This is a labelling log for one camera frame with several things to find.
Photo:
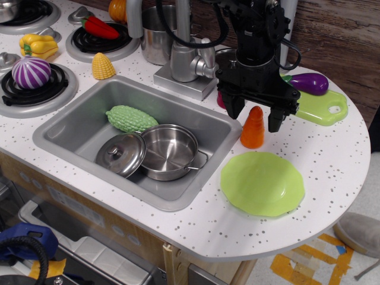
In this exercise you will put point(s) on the orange toy carrot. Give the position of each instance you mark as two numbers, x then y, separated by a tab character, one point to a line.
252	135

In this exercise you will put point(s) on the front left stove burner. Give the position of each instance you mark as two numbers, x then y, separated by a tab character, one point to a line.
17	102

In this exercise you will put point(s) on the grey shoe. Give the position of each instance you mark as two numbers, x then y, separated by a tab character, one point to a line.
359	232

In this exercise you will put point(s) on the orange toy pumpkin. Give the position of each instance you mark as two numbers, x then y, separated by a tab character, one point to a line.
117	11

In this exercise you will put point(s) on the rear right stove burner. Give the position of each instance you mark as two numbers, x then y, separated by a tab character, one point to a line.
83	46

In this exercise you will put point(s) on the rear left stove burner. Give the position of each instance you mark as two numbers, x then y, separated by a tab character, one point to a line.
34	16

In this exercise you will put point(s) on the green plastic plate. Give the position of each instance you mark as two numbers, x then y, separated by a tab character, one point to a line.
262	184

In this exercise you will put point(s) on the steel pan top left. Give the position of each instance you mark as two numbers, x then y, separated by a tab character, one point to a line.
10	9

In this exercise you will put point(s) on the blue clamp tool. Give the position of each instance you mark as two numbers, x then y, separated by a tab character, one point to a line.
28	241

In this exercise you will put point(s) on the green cutting board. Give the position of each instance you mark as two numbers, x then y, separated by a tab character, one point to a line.
324	110

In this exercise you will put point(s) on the grey stove knob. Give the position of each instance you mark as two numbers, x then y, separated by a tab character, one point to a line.
76	16
7	61
49	31

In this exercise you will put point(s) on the tall steel pot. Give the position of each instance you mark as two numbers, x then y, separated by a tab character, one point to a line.
156	44

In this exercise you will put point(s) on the stove burner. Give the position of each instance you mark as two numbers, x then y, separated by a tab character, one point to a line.
83	46
34	16
17	102

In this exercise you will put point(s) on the yellow toy corn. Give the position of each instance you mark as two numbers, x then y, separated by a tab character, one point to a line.
102	67

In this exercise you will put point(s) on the purple toy eggplant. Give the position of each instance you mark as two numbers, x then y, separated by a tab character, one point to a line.
311	83

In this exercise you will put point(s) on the magenta plastic cup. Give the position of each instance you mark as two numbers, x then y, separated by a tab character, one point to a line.
220	101

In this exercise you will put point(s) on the steel lid behind faucet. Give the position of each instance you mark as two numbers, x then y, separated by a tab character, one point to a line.
226	58

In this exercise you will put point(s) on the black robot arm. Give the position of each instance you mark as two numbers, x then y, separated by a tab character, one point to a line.
260	28

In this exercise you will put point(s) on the green toy bitter gourd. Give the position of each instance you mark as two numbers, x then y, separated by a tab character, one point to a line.
130	119

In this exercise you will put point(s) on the red toy chili pepper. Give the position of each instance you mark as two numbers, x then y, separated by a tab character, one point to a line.
98	28

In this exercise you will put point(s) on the yellow toy bell pepper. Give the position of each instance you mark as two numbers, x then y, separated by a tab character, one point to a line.
40	46

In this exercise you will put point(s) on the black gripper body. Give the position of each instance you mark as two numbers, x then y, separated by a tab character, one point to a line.
261	83

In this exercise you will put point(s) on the grey toy sink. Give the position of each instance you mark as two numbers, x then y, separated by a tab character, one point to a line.
82	135

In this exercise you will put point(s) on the purple striped toy onion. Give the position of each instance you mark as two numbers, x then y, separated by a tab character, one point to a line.
31	72

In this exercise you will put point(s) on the silver toy faucet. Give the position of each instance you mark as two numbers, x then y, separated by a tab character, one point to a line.
191	71

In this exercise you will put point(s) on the small steel pot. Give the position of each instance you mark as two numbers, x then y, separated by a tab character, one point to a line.
171	152

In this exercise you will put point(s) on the steel pot lid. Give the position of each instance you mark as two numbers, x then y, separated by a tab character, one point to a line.
123	154

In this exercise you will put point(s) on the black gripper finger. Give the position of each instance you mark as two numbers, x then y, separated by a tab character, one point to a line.
233	100
276	117

